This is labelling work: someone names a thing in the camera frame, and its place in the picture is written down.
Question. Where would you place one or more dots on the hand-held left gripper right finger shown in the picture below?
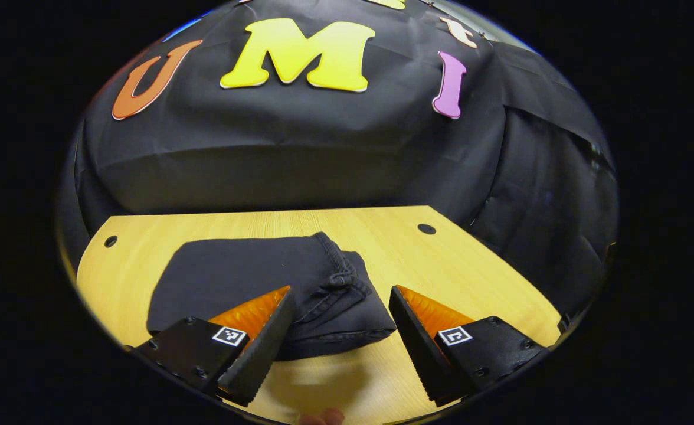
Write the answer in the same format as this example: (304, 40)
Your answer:
(418, 348)

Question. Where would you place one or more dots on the black jeans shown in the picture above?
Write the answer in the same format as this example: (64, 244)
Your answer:
(235, 277)

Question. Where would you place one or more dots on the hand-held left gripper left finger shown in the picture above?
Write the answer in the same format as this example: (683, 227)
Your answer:
(261, 348)

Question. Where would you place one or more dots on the black backdrop cloth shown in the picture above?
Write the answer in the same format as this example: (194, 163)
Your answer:
(323, 153)

